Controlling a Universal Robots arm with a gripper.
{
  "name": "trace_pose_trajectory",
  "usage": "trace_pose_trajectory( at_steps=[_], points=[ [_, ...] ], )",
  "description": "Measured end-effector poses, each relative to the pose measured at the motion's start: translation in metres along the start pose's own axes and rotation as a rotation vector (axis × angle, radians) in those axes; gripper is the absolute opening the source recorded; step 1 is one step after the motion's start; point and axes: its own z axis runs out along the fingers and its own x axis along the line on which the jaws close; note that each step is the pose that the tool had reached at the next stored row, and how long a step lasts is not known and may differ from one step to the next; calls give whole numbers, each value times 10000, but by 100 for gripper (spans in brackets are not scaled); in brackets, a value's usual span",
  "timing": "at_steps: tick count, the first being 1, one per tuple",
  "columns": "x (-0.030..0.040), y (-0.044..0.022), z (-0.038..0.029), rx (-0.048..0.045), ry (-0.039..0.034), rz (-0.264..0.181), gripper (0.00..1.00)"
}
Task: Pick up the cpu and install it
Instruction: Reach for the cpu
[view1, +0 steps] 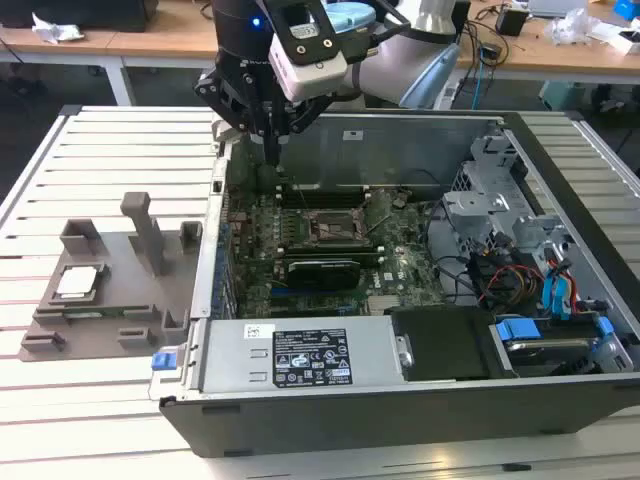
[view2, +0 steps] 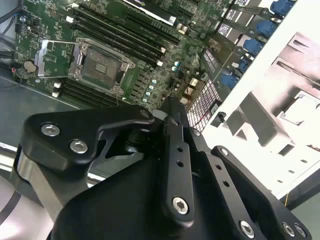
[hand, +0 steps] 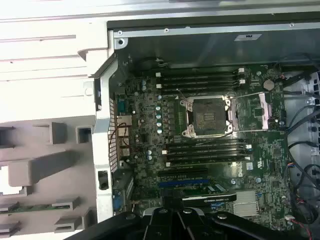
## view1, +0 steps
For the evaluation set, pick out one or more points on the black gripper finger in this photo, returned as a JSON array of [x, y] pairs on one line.
[[305, 117], [222, 95]]

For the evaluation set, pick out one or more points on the silver CPU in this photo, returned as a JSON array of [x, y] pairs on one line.
[[77, 282]]

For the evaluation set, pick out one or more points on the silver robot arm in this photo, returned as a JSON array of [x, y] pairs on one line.
[[385, 70]]

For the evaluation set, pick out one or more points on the CPU socket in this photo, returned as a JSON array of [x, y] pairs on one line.
[[331, 227]]

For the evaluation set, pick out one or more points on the wooden desk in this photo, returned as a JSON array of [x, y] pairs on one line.
[[200, 45]]

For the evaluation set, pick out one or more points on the white case sticker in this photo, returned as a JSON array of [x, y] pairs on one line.
[[353, 134]]

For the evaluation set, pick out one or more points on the black RAM slot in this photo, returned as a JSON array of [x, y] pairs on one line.
[[325, 191], [330, 197], [330, 203], [300, 254], [300, 250], [300, 245], [325, 185]]

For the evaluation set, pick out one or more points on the round coin battery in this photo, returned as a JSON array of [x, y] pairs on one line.
[[399, 201]]

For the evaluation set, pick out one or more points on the green RAM stick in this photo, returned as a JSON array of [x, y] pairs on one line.
[[95, 313], [372, 259]]

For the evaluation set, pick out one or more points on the black graphics card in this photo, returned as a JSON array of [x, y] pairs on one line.
[[325, 275]]

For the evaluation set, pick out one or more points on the large black box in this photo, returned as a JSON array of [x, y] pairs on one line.
[[75, 12]]

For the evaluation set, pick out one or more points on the blue expansion slot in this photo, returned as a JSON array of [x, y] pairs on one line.
[[280, 289]]

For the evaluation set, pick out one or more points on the white board sticker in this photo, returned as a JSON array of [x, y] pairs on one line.
[[389, 276]]

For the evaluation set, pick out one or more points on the crumpled white paper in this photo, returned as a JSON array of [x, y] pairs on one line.
[[55, 30]]

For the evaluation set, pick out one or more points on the tall black box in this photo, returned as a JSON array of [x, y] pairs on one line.
[[462, 15]]

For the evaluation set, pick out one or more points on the silver drive cage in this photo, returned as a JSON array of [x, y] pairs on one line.
[[470, 210]]

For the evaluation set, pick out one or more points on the green motherboard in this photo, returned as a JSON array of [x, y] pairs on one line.
[[407, 282]]

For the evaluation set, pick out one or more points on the small black adapter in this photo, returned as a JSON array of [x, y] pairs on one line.
[[492, 52]]

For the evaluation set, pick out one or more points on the silver chipset heatsink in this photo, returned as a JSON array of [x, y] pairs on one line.
[[382, 306]]

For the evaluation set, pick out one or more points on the small black cube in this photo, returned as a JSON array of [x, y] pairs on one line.
[[511, 22]]

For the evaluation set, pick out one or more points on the grey parts rack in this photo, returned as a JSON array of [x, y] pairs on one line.
[[125, 300]]

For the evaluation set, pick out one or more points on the black rating label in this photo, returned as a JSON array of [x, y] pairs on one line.
[[312, 357]]

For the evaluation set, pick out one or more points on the silver power supply unit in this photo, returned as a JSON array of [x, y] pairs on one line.
[[235, 360]]

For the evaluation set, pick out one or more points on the teal box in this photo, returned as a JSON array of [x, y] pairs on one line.
[[562, 95]]

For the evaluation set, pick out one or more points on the black plastic shroud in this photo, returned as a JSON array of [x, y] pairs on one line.
[[440, 345]]

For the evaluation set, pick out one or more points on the blue plastic latch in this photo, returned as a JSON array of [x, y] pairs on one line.
[[162, 361]]

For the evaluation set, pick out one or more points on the grey laptop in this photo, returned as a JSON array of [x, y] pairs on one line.
[[557, 6]]

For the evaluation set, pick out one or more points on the clear plastic bag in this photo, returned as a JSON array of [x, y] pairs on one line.
[[570, 25]]

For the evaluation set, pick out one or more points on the hard disk in blue carrier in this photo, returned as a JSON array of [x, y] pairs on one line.
[[517, 330]]

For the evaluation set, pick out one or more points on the flat white box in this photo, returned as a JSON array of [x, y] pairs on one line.
[[607, 35]]

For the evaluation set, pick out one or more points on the black PC case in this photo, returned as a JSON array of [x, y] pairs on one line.
[[400, 425]]

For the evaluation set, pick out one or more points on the small blue box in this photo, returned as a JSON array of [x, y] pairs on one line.
[[624, 7]]

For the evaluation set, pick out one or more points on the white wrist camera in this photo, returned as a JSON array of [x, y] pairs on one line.
[[310, 80]]

